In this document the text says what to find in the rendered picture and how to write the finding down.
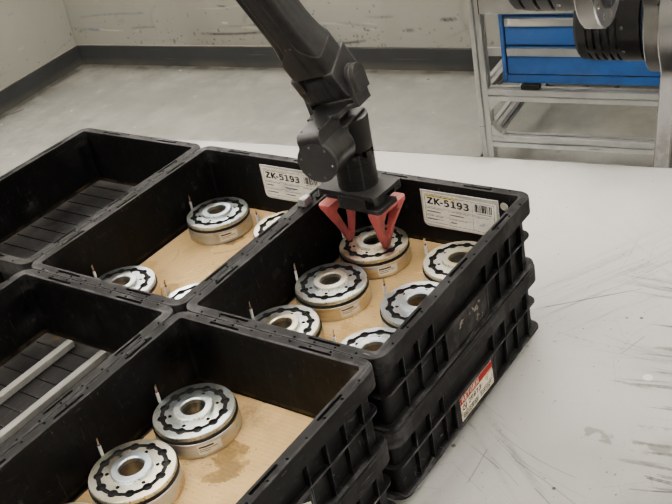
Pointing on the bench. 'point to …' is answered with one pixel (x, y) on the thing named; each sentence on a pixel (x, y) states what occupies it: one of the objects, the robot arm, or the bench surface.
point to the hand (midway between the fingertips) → (368, 237)
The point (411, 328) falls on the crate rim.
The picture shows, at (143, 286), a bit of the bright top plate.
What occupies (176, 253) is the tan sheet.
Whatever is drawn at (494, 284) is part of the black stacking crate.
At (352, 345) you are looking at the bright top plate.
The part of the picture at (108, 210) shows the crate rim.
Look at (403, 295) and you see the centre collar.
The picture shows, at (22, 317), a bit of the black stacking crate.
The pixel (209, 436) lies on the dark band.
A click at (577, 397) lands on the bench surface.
